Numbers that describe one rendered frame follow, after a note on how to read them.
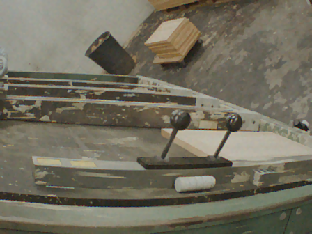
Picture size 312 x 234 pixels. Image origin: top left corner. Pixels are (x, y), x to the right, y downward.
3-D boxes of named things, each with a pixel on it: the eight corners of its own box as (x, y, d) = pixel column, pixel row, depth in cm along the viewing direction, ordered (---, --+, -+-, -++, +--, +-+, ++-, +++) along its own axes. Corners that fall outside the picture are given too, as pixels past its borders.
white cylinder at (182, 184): (180, 193, 73) (214, 191, 76) (182, 180, 72) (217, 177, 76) (173, 189, 75) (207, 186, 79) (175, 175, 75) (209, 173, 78)
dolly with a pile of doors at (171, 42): (207, 38, 461) (186, 16, 443) (186, 69, 446) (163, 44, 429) (180, 42, 513) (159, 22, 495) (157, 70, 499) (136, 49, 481)
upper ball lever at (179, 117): (170, 171, 77) (197, 119, 69) (152, 171, 75) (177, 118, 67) (164, 157, 79) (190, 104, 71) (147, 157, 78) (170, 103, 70)
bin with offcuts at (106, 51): (143, 56, 570) (114, 28, 541) (122, 82, 556) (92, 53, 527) (127, 58, 614) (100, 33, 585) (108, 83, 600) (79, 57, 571)
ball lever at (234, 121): (221, 169, 82) (248, 122, 74) (206, 170, 80) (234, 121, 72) (214, 157, 84) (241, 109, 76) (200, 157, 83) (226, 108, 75)
